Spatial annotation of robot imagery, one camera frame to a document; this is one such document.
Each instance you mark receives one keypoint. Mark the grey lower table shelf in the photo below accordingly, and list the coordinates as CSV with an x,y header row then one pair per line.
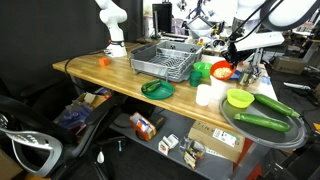
x,y
173,123

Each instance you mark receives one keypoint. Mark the brown cardboard box with label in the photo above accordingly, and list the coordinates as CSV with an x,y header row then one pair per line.
x,y
213,141

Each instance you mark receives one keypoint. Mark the grey dish rack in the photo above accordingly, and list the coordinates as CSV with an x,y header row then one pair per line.
x,y
166,60

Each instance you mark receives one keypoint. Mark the plain cardboard box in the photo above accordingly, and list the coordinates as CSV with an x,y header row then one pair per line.
x,y
288,65

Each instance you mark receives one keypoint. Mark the dark grey round tray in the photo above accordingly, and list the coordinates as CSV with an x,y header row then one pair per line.
x,y
266,136

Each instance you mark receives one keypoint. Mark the small white box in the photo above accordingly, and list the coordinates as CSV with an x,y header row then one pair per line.
x,y
168,144

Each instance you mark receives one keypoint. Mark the green plastic plate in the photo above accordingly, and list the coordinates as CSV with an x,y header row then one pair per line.
x,y
160,93

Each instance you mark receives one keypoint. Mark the orange plastic bowl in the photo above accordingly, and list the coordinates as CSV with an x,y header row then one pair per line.
x,y
216,66

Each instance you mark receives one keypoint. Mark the pile of peanuts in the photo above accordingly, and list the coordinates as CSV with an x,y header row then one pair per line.
x,y
222,72

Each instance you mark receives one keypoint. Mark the black computer monitor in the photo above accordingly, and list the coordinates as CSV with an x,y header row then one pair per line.
x,y
162,16

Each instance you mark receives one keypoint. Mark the small green cucumber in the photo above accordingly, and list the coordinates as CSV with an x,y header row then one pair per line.
x,y
151,86

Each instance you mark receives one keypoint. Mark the black office chair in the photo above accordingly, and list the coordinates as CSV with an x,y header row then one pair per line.
x,y
40,143

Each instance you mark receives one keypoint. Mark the orange floor mat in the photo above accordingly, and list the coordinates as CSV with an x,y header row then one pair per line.
x,y
316,127

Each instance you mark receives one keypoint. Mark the orange and white carton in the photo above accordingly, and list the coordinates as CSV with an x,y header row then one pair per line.
x,y
141,126

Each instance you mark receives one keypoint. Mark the white idle robot arm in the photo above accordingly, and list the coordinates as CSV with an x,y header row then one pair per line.
x,y
115,30

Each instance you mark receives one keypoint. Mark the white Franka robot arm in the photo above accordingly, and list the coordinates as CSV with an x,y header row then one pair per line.
x,y
266,20

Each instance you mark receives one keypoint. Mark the dark green plastic cup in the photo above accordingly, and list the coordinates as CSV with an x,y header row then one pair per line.
x,y
195,79

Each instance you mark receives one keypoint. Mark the yellow rubber duck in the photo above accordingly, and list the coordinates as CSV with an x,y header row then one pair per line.
x,y
200,42

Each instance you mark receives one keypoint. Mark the stainless steel mug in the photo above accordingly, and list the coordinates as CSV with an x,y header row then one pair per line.
x,y
244,79

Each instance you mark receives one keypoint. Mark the green zucchini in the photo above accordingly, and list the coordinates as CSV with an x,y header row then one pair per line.
x,y
263,121
275,104

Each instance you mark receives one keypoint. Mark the clear yellow package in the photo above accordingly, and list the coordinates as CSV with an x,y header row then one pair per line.
x,y
193,153

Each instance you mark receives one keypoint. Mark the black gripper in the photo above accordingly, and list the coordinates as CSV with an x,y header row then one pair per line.
x,y
235,51

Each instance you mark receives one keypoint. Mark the lime green plastic bowl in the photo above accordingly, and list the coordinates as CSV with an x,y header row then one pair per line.
x,y
240,98

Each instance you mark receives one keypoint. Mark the clear bag with blue items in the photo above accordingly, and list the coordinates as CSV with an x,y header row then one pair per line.
x,y
75,115

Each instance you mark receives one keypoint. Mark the small orange block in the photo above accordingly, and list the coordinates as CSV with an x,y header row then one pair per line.
x,y
104,61

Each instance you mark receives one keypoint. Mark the blue plastic plate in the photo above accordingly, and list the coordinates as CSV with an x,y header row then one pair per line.
x,y
235,76

